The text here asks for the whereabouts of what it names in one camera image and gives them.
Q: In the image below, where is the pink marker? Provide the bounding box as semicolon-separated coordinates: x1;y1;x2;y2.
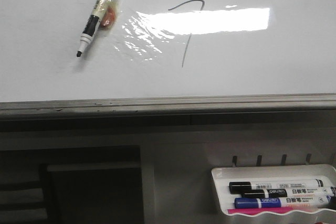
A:
225;207;319;216

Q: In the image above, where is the dark panel with white frame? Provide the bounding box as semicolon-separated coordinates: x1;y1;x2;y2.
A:
38;162;145;223

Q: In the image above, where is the white plastic marker tray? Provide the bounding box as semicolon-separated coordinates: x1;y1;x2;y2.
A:
211;164;335;223

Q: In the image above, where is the taped black whiteboard marker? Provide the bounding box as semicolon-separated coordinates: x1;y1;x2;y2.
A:
76;0;112;57

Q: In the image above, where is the blue capped whiteboard marker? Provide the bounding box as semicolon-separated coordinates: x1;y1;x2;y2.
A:
234;196;332;209

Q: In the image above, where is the white whiteboard with aluminium frame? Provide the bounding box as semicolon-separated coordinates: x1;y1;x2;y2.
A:
1;0;335;118

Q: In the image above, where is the black capped whiteboard marker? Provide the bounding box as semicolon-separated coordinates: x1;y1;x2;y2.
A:
229;178;328;194

